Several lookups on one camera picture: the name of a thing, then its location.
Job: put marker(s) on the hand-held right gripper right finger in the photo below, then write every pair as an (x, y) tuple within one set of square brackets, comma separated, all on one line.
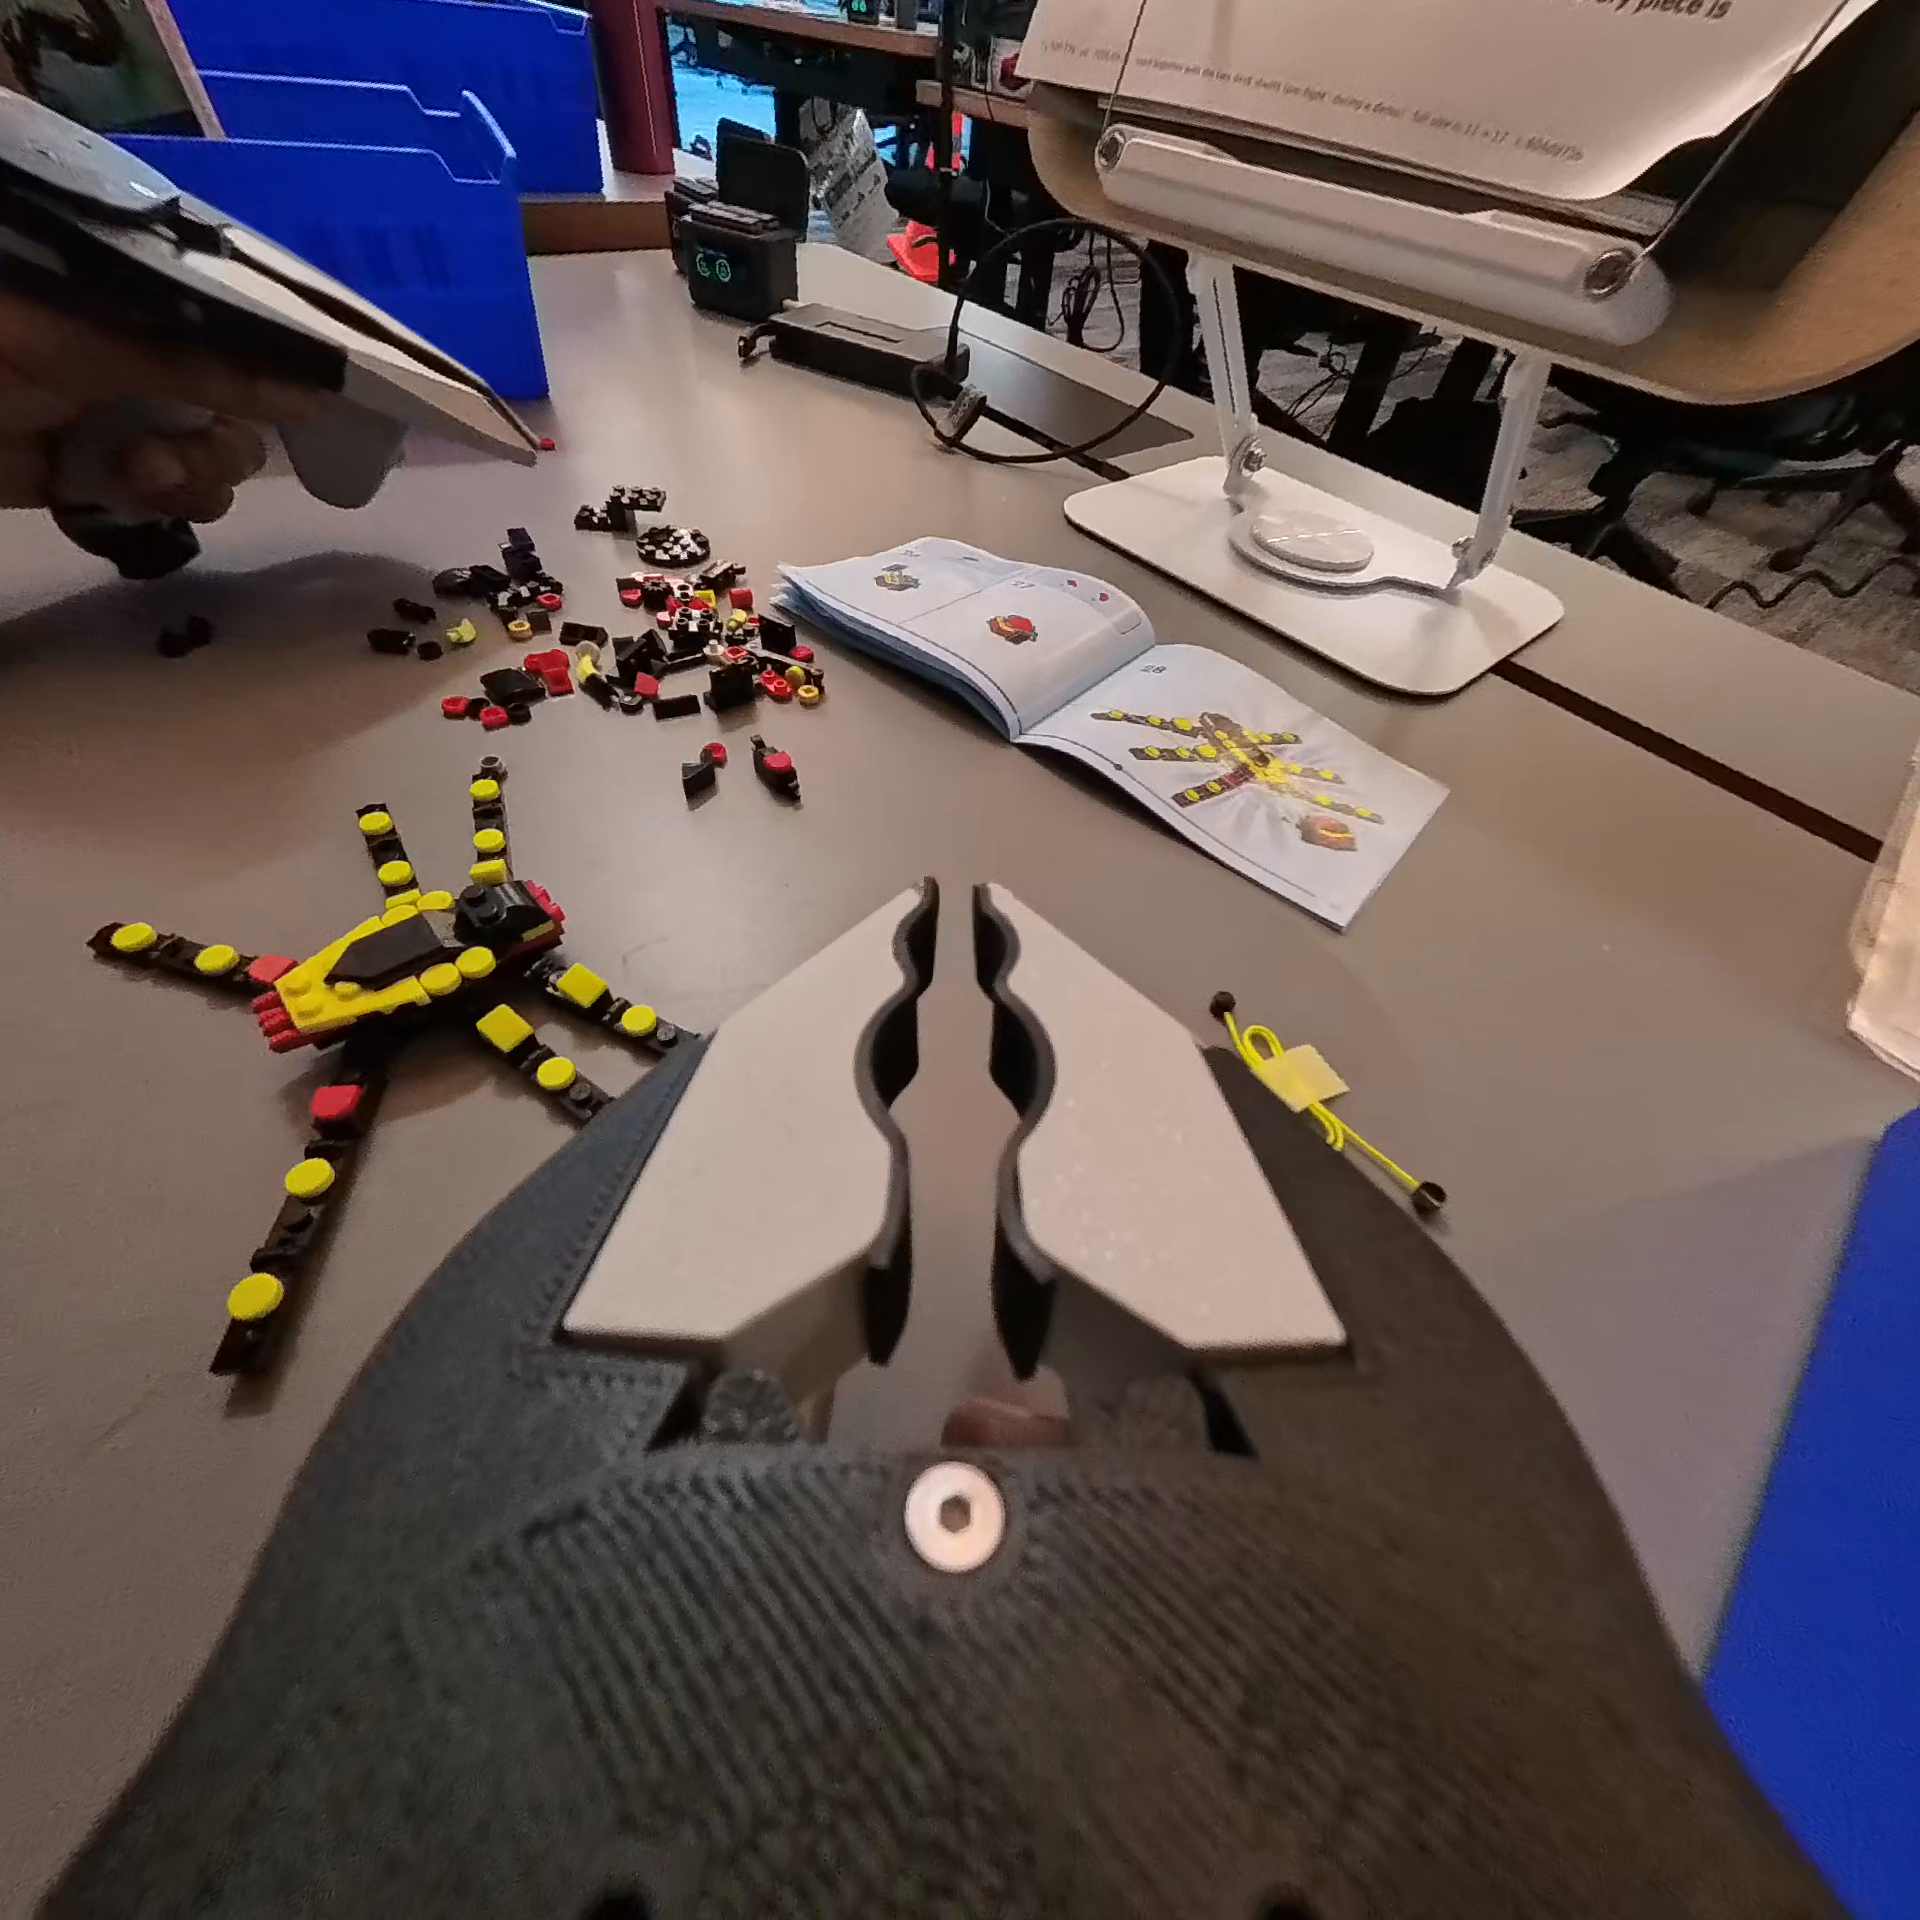
[(1154, 1186)]

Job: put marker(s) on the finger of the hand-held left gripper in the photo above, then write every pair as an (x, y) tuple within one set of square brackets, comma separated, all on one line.
[(330, 307), (419, 402)]

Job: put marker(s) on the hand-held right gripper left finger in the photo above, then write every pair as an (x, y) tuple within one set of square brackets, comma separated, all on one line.
[(720, 1186)]

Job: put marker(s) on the black lego bracket assembly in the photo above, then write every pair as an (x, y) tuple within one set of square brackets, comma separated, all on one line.
[(623, 511)]

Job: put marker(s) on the pile of lego pieces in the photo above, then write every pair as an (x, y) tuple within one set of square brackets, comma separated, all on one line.
[(643, 659)]

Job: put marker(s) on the black yellow lego spider model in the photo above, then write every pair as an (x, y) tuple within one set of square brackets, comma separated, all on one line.
[(377, 962)]

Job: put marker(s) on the black round lego plate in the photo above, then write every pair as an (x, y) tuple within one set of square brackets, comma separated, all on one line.
[(675, 542)]

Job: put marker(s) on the black angled lego piece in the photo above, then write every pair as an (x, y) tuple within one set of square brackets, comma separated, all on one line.
[(699, 774)]

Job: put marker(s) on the black lego piece red top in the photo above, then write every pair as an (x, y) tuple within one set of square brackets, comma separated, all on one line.
[(776, 768)]

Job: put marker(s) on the lego instruction booklet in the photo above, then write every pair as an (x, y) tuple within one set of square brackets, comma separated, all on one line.
[(1199, 747)]

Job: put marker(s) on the person's left hand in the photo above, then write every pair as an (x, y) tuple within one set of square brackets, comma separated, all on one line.
[(135, 451)]

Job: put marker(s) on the nested blue plastic bins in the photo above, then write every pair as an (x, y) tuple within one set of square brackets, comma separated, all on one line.
[(1829, 1499), (377, 254)]

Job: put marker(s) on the black device green display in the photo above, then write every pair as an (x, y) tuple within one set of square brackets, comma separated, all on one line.
[(735, 264)]

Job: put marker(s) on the black power adapter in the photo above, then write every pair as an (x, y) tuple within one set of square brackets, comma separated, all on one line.
[(857, 340)]

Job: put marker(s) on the white metal stand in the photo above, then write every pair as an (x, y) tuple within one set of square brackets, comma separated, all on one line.
[(1351, 599)]

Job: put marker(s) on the clear plastic bag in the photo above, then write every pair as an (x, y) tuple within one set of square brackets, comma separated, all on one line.
[(1893, 931)]

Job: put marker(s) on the black office chair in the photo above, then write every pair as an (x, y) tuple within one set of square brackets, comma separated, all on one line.
[(1816, 451)]

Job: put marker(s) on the white paper sheet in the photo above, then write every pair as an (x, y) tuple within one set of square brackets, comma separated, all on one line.
[(1426, 75)]

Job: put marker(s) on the dark red post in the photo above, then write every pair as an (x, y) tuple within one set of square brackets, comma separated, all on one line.
[(635, 88)]

